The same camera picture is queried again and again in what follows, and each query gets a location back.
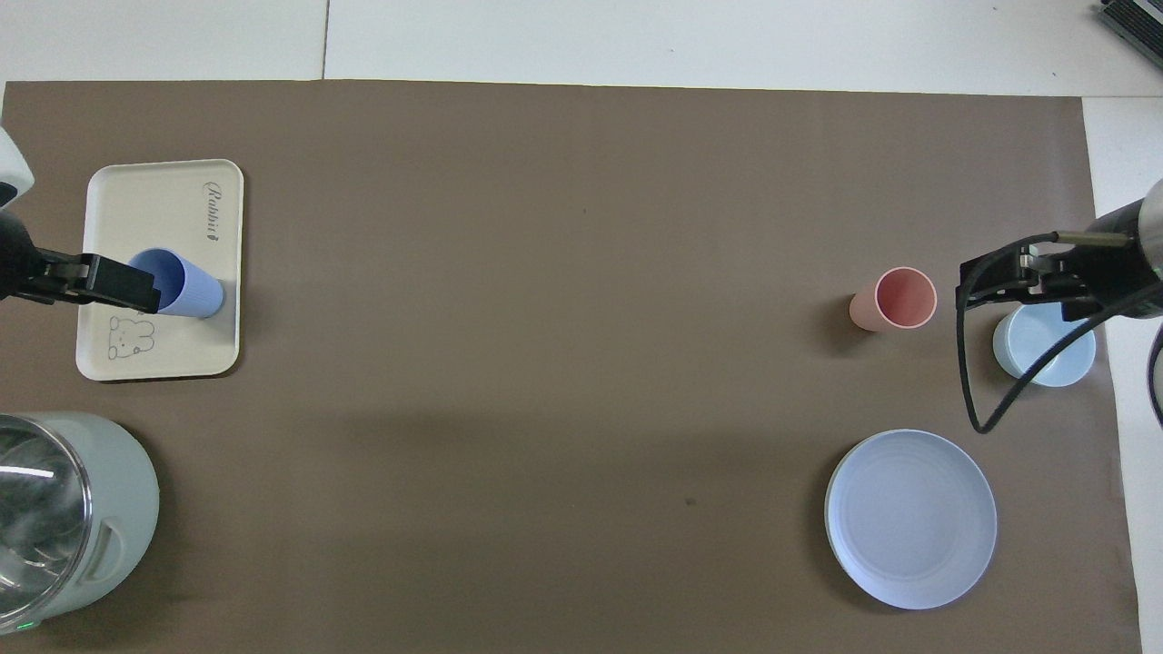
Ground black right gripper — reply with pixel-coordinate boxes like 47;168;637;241
957;195;1163;321

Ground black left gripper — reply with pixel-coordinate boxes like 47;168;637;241
0;207;163;315

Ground periwinkle blue cup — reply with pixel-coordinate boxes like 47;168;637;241
127;248;225;320

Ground pink cup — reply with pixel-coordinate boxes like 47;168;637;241
850;266;938;332

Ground cream rabbit print tray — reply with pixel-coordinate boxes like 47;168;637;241
75;159;245;382

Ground light blue bowl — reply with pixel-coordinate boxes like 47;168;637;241
992;302;1098;389

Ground pale green steel pot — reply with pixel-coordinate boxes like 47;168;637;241
0;411;161;635

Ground pale blue plate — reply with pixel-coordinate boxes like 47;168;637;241
824;429;999;611

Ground dark grey laptop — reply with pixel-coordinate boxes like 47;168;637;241
1095;0;1163;48

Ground brown table mat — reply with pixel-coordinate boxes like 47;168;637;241
0;80;1144;654

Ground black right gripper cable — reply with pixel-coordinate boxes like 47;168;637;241
956;232;1163;435

